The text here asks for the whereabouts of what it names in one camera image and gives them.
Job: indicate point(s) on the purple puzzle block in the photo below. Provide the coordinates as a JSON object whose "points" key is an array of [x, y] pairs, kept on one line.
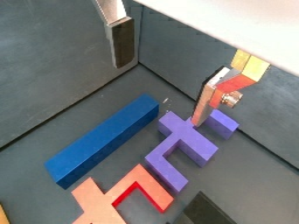
{"points": [[183, 137]]}

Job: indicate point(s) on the silver red gripper right finger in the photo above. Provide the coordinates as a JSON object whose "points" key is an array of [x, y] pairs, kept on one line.
{"points": [[220, 88]]}

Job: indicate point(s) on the black angle bracket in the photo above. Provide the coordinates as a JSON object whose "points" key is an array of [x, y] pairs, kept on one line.
{"points": [[203, 211]]}

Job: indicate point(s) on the red puzzle block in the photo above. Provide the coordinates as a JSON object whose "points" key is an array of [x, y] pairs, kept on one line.
{"points": [[99, 204]]}

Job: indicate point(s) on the long blue block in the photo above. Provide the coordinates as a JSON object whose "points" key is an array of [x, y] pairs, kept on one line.
{"points": [[83, 154]]}

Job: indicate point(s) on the yellow board with holes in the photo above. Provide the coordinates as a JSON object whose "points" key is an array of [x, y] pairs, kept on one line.
{"points": [[3, 216]]}

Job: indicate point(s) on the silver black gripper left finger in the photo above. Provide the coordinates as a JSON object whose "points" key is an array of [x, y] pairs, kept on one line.
{"points": [[120, 30]]}

